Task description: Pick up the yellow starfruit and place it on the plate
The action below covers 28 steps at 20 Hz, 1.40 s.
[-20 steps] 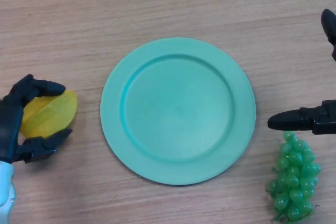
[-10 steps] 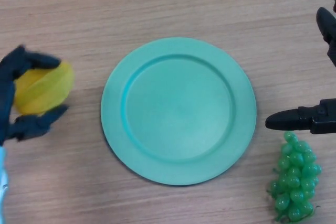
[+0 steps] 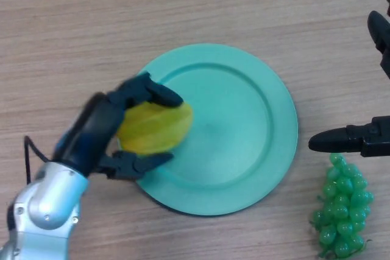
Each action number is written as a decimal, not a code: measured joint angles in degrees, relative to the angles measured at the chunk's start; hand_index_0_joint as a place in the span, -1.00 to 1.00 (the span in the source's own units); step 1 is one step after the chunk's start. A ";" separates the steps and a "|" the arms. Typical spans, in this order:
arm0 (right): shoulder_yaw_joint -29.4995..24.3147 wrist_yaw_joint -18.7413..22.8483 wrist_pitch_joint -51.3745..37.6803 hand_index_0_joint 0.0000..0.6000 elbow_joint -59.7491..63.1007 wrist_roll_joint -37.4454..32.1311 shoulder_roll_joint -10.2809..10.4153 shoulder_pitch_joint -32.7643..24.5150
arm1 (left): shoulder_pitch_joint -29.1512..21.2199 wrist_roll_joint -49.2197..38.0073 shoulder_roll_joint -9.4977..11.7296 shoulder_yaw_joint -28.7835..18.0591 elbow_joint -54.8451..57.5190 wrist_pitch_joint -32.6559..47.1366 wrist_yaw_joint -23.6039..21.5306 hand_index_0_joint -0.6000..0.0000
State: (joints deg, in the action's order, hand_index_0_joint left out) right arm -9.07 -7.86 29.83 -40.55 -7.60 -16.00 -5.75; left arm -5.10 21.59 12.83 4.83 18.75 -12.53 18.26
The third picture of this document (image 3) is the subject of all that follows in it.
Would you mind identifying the yellow starfruit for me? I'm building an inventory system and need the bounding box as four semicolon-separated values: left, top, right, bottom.
116;101;194;156

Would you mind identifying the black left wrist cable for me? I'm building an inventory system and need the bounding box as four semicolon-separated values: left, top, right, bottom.
23;136;51;185

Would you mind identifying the green round plate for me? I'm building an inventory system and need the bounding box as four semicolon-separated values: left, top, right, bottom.
133;43;299;217

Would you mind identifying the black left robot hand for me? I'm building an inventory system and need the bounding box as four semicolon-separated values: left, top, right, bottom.
51;72;184;181

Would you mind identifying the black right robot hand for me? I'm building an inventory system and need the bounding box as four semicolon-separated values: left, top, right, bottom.
308;0;390;158

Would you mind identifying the green grape bunch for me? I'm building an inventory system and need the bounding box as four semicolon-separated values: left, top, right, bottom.
310;153;375;259

